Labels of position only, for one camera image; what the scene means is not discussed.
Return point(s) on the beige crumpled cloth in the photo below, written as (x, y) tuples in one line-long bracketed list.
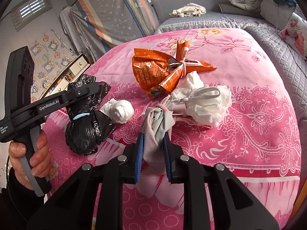
[(189, 10)]

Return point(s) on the orange snack wrapper bundle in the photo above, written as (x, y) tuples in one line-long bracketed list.
[(153, 71)]

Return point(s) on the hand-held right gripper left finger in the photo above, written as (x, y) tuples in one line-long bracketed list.
[(139, 158)]

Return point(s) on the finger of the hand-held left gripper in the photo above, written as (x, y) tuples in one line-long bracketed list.
[(81, 92)]

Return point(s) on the grey bolster pillow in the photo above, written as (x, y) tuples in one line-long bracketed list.
[(230, 9)]

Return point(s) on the grey lace-trimmed bed cover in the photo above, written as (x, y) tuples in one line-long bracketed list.
[(211, 21)]

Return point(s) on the person's left hand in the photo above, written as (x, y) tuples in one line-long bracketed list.
[(42, 148)]

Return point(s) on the white draped cloth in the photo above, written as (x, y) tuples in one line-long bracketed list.
[(68, 26)]

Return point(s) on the pink floral blanket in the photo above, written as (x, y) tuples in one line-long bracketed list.
[(239, 136)]

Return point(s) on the cartoon printed wall cloth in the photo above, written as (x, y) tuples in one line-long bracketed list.
[(50, 50)]

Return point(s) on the white tissue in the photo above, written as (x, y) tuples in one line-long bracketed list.
[(203, 105)]

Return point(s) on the person's left forearm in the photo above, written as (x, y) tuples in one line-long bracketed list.
[(21, 201)]

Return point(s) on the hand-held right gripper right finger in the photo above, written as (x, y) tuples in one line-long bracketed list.
[(168, 158)]

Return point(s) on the large black plastic bag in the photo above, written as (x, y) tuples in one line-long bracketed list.
[(84, 129)]

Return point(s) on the white low cabinet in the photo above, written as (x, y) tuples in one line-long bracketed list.
[(76, 64)]

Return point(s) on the white tissue ball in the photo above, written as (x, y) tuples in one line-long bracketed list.
[(120, 111)]

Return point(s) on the baby print pillow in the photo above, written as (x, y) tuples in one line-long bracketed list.
[(295, 33)]

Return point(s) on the grey cushion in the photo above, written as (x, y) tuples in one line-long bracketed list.
[(275, 12)]

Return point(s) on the window with zebra blind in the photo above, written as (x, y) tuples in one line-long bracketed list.
[(31, 9)]

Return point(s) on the grey cloth bundle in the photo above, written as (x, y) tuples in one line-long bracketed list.
[(156, 124)]

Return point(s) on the striped grey sheet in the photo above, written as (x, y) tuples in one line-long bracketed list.
[(115, 12)]

